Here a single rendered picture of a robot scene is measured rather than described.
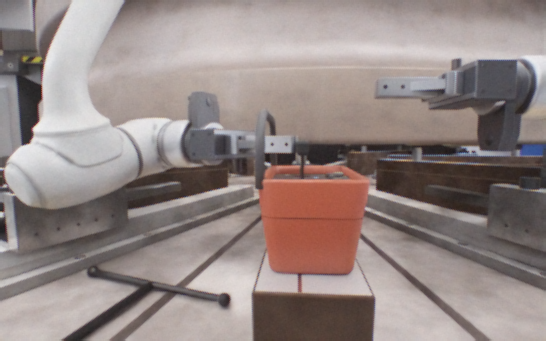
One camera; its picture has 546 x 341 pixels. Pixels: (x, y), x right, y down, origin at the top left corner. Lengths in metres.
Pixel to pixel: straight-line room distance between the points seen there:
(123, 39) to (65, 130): 1.20
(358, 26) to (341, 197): 1.00
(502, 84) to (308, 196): 0.27
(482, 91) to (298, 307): 0.34
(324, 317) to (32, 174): 0.41
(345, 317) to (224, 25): 1.17
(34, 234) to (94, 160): 0.89
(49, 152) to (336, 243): 0.40
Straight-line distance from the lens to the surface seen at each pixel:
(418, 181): 2.70
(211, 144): 0.43
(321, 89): 1.03
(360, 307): 0.36
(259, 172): 0.34
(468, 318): 1.14
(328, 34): 1.24
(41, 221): 1.35
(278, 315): 0.36
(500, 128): 0.49
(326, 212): 0.34
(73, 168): 0.47
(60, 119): 0.49
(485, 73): 0.43
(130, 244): 1.59
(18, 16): 3.65
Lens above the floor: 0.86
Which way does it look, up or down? 6 degrees down
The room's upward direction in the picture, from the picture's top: straight up
